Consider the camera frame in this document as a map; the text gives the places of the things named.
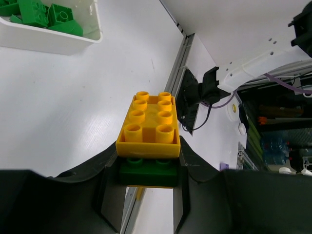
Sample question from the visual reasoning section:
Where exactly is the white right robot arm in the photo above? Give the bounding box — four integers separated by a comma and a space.
198, 3, 312, 106

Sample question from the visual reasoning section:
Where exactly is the dark green lego plate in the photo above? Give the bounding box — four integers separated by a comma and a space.
119, 158, 178, 188

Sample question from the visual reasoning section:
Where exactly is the green lego brick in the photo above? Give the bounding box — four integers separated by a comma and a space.
17, 0, 49, 28

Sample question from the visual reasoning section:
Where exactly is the yellow two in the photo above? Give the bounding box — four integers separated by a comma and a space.
116, 91, 181, 159

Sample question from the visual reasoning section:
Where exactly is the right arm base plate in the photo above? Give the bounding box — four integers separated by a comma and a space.
176, 69, 199, 135

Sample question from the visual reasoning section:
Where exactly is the water bottles background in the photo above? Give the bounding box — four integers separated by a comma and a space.
259, 135, 312, 169

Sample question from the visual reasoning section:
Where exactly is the white divided plastic container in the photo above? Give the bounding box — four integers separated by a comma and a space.
0, 0, 103, 55

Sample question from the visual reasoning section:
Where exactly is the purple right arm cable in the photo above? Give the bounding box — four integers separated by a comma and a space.
181, 73, 312, 134

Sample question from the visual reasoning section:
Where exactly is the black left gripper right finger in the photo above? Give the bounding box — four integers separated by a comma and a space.
173, 138, 312, 234

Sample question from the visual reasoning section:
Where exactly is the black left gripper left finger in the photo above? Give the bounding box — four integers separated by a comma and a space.
0, 144, 126, 234

